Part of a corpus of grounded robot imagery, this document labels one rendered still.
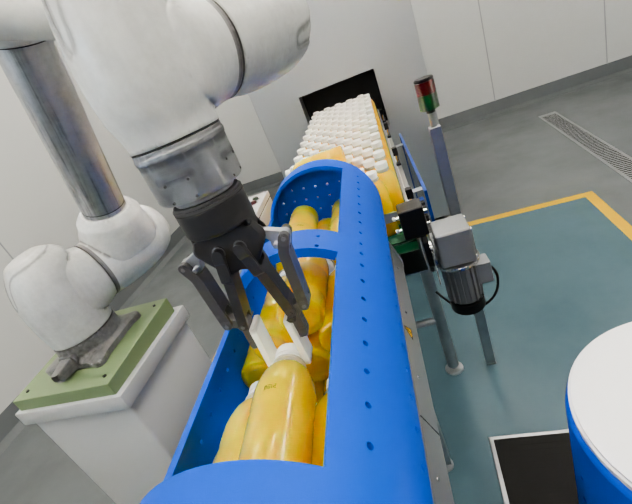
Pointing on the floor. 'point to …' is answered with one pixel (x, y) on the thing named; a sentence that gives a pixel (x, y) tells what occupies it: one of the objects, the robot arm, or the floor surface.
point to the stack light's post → (453, 215)
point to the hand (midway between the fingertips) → (282, 340)
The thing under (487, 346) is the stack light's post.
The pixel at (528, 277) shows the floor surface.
